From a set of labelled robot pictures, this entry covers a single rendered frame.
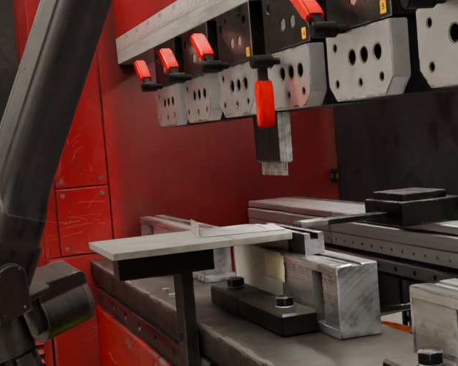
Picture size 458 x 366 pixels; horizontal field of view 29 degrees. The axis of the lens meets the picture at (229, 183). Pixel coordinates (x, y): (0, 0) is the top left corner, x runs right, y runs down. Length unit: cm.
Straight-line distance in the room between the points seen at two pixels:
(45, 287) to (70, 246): 124
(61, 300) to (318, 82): 43
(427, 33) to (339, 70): 19
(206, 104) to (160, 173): 70
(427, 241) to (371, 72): 50
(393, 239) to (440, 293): 59
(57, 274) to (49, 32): 25
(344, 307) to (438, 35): 42
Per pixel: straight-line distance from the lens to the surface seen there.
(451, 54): 83
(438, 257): 139
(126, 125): 215
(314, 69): 110
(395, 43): 93
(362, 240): 160
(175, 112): 168
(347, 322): 114
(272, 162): 133
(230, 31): 137
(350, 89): 100
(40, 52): 83
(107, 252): 122
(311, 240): 124
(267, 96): 117
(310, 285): 120
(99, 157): 214
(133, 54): 199
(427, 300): 94
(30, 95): 83
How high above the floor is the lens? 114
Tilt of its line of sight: 3 degrees down
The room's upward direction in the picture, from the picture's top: 5 degrees counter-clockwise
